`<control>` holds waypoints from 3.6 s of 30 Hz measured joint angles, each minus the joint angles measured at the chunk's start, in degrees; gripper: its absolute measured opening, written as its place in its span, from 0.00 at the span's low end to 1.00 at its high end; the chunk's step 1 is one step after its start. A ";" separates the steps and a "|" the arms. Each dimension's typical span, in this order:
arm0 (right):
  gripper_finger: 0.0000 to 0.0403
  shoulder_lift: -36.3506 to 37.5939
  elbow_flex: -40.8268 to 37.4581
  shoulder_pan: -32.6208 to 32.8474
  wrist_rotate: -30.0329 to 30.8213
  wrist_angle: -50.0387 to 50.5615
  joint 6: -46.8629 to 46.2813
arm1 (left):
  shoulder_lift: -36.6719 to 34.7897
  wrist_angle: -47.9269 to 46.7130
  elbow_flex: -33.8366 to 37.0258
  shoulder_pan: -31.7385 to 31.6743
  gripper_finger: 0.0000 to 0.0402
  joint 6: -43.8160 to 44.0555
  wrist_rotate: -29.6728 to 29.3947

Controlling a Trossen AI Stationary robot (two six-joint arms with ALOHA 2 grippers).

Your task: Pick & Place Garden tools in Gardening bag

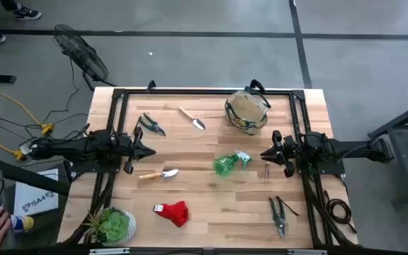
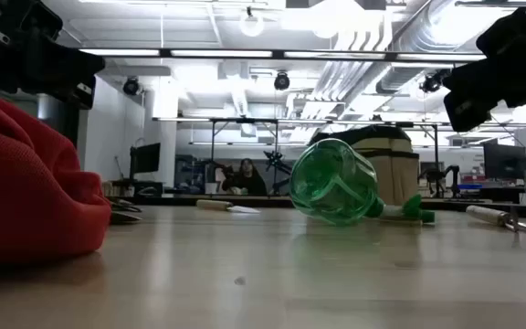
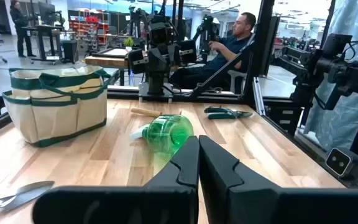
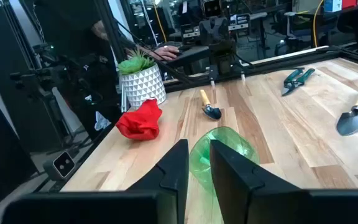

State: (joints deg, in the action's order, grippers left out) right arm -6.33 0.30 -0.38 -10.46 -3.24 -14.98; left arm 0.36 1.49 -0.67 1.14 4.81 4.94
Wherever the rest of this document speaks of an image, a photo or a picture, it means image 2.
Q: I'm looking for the red knit glove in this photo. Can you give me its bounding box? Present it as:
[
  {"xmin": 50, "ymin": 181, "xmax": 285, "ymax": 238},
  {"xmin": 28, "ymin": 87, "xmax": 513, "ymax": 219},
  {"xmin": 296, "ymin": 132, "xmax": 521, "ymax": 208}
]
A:
[{"xmin": 0, "ymin": 85, "xmax": 112, "ymax": 265}]

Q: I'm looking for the black overhead light bar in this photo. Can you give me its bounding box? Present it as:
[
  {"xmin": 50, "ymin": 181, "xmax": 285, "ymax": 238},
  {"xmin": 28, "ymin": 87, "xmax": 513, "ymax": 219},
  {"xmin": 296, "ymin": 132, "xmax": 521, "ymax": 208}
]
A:
[{"xmin": 78, "ymin": 47, "xmax": 488, "ymax": 64}]

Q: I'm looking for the large black computer monitor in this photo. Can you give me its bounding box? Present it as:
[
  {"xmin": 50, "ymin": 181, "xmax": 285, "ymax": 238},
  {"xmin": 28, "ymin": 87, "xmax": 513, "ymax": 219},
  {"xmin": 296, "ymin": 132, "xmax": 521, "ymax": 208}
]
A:
[{"xmin": 482, "ymin": 142, "xmax": 526, "ymax": 181}]

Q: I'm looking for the beige canvas gardening bag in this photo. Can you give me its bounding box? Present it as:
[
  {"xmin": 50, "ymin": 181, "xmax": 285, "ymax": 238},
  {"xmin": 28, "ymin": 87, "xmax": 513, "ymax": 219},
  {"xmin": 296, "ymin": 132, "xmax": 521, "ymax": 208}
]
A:
[{"xmin": 308, "ymin": 125, "xmax": 422, "ymax": 207}]

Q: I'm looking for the wooden-handled garden trowel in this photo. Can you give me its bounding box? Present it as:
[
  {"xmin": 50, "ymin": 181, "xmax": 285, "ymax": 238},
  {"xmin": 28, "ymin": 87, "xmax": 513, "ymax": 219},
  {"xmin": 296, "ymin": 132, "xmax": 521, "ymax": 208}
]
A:
[{"xmin": 195, "ymin": 198, "xmax": 262, "ymax": 215}]

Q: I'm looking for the green plastic spray bottle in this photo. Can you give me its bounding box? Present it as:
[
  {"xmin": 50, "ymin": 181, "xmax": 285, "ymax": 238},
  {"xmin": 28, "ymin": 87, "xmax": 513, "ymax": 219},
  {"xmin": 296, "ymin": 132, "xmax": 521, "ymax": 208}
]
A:
[{"xmin": 289, "ymin": 138, "xmax": 437, "ymax": 228}]

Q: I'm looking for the silver ventilation duct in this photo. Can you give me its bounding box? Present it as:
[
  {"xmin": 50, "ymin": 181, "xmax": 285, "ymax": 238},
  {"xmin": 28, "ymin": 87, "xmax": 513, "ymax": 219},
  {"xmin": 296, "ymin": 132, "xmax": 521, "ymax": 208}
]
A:
[{"xmin": 374, "ymin": 0, "xmax": 486, "ymax": 95}]

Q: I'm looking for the black ceiling camera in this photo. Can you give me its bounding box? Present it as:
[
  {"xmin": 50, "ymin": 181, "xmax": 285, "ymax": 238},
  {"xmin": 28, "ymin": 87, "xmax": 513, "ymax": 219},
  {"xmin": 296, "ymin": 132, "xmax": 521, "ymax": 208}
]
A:
[
  {"xmin": 122, "ymin": 76, "xmax": 142, "ymax": 96},
  {"xmin": 273, "ymin": 71, "xmax": 291, "ymax": 91},
  {"xmin": 419, "ymin": 68, "xmax": 451, "ymax": 94}
]

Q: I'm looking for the small black computer monitor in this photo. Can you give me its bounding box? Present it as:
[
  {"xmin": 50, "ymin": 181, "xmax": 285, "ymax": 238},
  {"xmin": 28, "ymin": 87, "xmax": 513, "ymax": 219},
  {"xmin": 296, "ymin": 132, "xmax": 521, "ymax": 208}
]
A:
[{"xmin": 129, "ymin": 142, "xmax": 162, "ymax": 180}]

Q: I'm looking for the seated person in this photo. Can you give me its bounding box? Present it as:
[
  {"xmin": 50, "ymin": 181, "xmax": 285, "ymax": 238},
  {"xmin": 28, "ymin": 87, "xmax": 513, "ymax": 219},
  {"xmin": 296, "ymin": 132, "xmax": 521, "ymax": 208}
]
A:
[{"xmin": 220, "ymin": 157, "xmax": 268, "ymax": 196}]

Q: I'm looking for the wooden-handled garden fork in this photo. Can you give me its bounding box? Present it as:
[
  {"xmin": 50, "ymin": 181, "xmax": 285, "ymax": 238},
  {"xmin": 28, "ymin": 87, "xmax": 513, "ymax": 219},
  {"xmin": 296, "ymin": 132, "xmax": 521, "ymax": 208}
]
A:
[{"xmin": 466, "ymin": 204, "xmax": 526, "ymax": 235}]

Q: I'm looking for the round white ceiling lamp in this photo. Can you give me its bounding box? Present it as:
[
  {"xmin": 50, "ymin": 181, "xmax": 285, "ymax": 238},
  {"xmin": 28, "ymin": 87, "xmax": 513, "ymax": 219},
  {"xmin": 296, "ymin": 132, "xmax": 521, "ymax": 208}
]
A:
[{"xmin": 238, "ymin": 6, "xmax": 266, "ymax": 38}]

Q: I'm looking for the black metal frame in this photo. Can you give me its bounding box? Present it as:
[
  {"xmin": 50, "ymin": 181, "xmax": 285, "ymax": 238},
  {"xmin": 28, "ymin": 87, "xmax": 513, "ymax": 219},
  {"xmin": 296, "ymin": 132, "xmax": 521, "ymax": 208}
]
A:
[{"xmin": 153, "ymin": 116, "xmax": 442, "ymax": 198}]

